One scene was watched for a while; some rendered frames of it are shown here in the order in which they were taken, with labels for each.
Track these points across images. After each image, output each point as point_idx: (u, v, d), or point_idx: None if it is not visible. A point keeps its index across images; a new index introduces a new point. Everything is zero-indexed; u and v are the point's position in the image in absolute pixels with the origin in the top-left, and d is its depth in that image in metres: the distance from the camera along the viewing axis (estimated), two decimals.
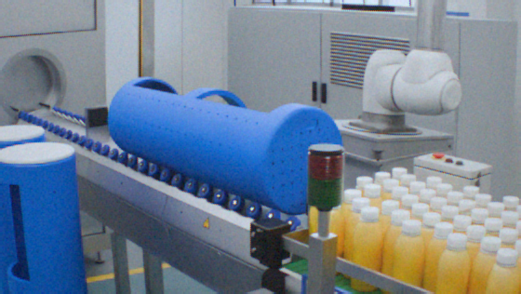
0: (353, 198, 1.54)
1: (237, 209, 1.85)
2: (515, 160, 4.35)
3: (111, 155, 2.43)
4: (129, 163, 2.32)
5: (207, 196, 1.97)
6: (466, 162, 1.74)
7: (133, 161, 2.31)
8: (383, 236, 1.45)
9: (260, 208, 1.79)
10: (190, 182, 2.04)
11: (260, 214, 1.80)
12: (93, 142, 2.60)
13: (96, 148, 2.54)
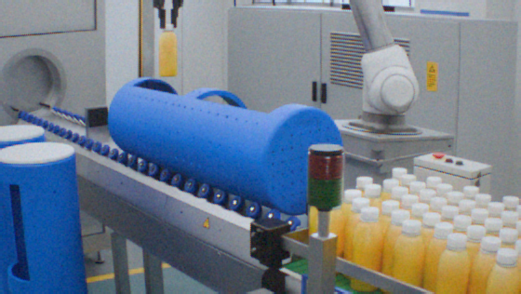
0: (353, 198, 1.54)
1: (237, 209, 1.85)
2: (515, 160, 4.35)
3: (111, 155, 2.43)
4: (129, 163, 2.32)
5: (207, 196, 1.97)
6: (466, 162, 1.74)
7: (133, 161, 2.31)
8: (383, 236, 1.45)
9: (260, 208, 1.79)
10: (190, 182, 2.04)
11: (260, 214, 1.80)
12: (93, 142, 2.60)
13: (96, 148, 2.54)
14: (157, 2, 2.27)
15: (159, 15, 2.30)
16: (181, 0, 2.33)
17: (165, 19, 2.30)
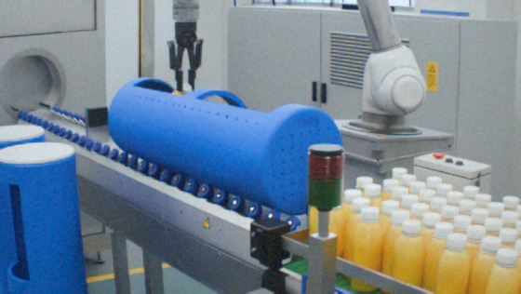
0: (353, 198, 1.54)
1: (237, 209, 1.85)
2: (515, 160, 4.35)
3: (111, 155, 2.43)
4: (129, 163, 2.32)
5: (207, 196, 1.97)
6: (466, 162, 1.74)
7: (133, 161, 2.31)
8: (383, 236, 1.45)
9: (260, 208, 1.79)
10: (190, 182, 2.04)
11: (260, 214, 1.80)
12: (93, 142, 2.60)
13: (96, 148, 2.54)
14: (174, 63, 2.23)
15: (176, 77, 2.26)
16: (199, 60, 2.29)
17: (182, 81, 2.26)
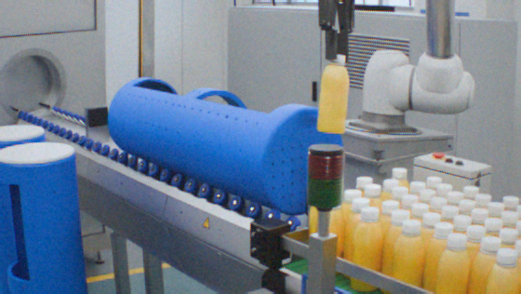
0: (353, 198, 1.54)
1: (237, 209, 1.85)
2: (515, 160, 4.35)
3: (111, 155, 2.43)
4: (129, 163, 2.32)
5: (207, 196, 1.97)
6: (466, 162, 1.74)
7: (133, 161, 2.31)
8: (383, 236, 1.45)
9: (260, 208, 1.79)
10: (190, 182, 2.04)
11: (260, 214, 1.80)
12: (93, 142, 2.60)
13: (96, 148, 2.54)
14: (327, 18, 1.54)
15: (328, 38, 1.56)
16: (353, 22, 1.61)
17: (336, 45, 1.56)
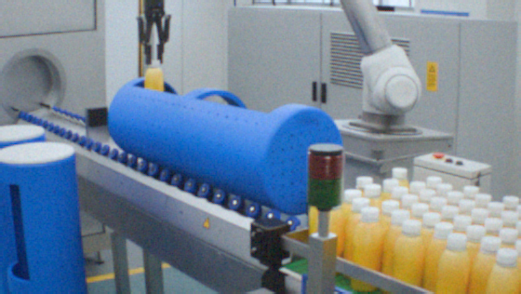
0: (353, 198, 1.54)
1: (237, 209, 1.85)
2: (515, 160, 4.35)
3: (111, 155, 2.43)
4: (129, 163, 2.32)
5: (207, 196, 1.97)
6: (466, 162, 1.74)
7: (133, 161, 2.31)
8: (383, 236, 1.45)
9: (260, 208, 1.79)
10: (190, 182, 2.04)
11: (260, 214, 1.80)
12: (93, 142, 2.60)
13: (96, 148, 2.54)
14: (142, 38, 2.26)
15: (145, 51, 2.29)
16: (167, 35, 2.32)
17: (151, 55, 2.29)
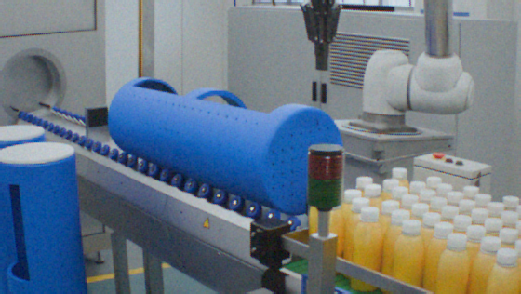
0: (353, 198, 1.54)
1: (237, 209, 1.85)
2: (515, 160, 4.35)
3: (111, 155, 2.43)
4: (129, 163, 2.32)
5: (207, 196, 1.97)
6: (466, 162, 1.74)
7: (133, 161, 2.31)
8: (383, 236, 1.45)
9: (260, 208, 1.79)
10: (190, 182, 2.04)
11: (260, 214, 1.80)
12: (93, 142, 2.60)
13: (96, 148, 2.54)
14: None
15: None
16: (308, 31, 1.67)
17: (318, 56, 1.71)
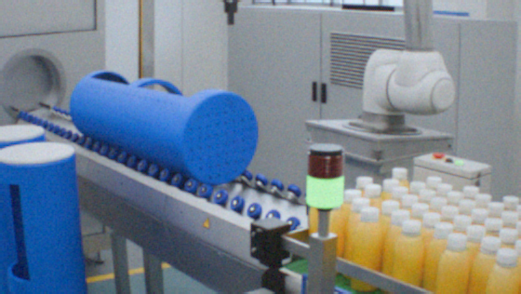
0: (353, 198, 1.54)
1: (240, 207, 1.85)
2: (515, 160, 4.35)
3: (114, 151, 2.43)
4: (131, 158, 2.33)
5: (211, 191, 1.97)
6: (466, 162, 1.74)
7: (127, 163, 2.33)
8: (383, 236, 1.45)
9: (247, 212, 1.82)
10: (191, 185, 2.03)
11: (249, 209, 1.83)
12: (87, 149, 2.61)
13: (98, 142, 2.55)
14: None
15: (224, 8, 1.98)
16: None
17: (231, 13, 1.98)
